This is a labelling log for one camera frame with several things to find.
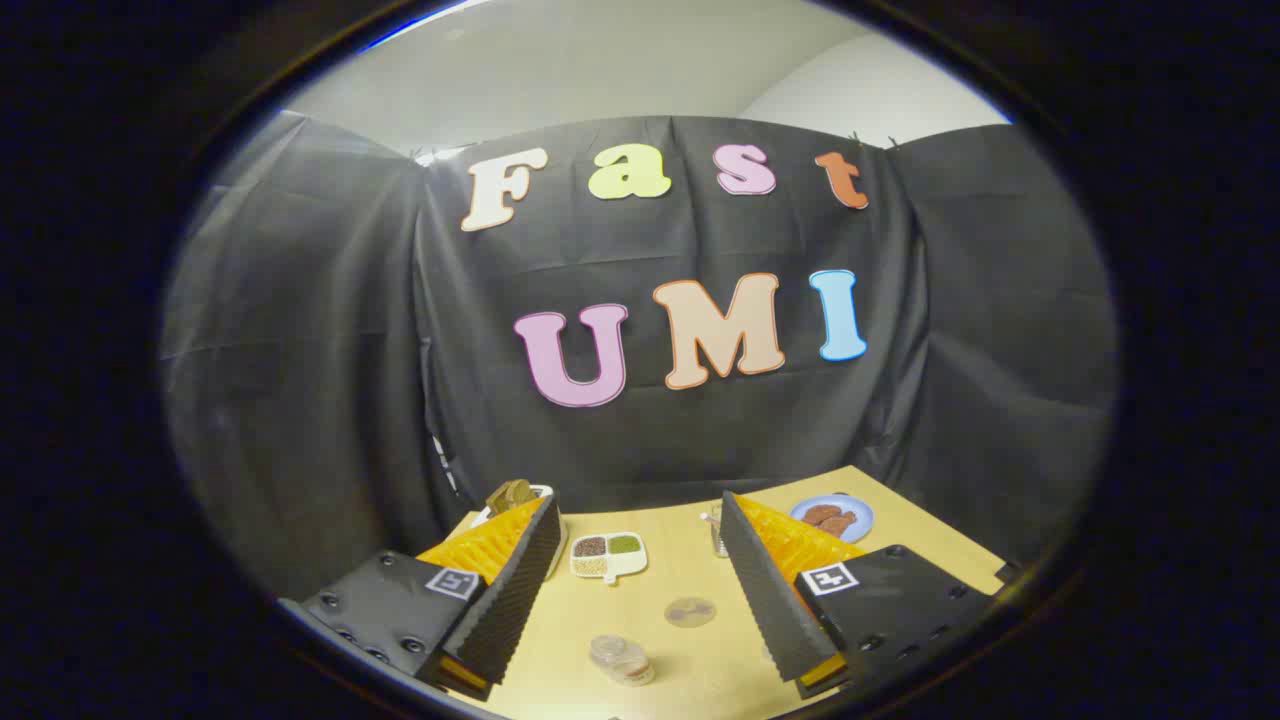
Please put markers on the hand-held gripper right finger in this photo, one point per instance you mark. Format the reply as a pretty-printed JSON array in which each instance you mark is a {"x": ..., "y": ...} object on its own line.
[{"x": 765, "y": 590}]

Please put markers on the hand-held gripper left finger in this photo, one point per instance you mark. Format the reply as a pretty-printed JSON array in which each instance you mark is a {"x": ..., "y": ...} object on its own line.
[{"x": 510, "y": 600}]

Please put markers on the round brown coaster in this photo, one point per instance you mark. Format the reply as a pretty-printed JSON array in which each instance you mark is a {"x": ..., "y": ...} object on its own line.
[{"x": 690, "y": 611}]

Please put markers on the clear plastic juice bottle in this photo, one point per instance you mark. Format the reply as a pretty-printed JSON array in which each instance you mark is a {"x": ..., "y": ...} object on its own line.
[{"x": 620, "y": 660}]

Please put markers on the wooden table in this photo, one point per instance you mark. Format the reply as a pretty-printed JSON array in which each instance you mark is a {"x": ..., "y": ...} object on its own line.
[{"x": 720, "y": 660}]

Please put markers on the pile of beige beans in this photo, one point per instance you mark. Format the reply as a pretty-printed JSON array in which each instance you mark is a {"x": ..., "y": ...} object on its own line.
[{"x": 589, "y": 566}]

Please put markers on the brown cookie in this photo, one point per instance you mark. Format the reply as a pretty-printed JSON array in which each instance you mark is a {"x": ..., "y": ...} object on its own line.
[
  {"x": 840, "y": 524},
  {"x": 820, "y": 513}
]

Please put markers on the pile of dark red beans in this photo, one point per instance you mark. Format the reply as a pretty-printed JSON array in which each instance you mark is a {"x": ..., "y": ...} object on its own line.
[{"x": 589, "y": 546}]

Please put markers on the brown bread slice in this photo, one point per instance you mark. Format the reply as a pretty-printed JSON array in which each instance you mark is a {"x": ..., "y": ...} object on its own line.
[
  {"x": 522, "y": 491},
  {"x": 498, "y": 500}
]

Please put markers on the white toaster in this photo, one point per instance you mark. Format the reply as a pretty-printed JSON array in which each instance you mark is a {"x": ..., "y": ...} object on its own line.
[{"x": 541, "y": 491}]

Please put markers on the white divided dish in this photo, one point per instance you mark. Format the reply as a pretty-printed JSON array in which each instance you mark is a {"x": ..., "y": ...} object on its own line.
[{"x": 627, "y": 566}]

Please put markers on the light blue plate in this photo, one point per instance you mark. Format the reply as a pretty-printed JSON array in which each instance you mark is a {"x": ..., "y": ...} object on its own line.
[{"x": 860, "y": 508}]

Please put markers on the pile of green beans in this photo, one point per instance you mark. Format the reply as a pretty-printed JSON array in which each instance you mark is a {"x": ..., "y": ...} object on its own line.
[{"x": 624, "y": 544}]

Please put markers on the black backdrop cloth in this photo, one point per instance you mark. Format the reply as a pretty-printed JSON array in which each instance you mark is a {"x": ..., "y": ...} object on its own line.
[{"x": 700, "y": 440}]

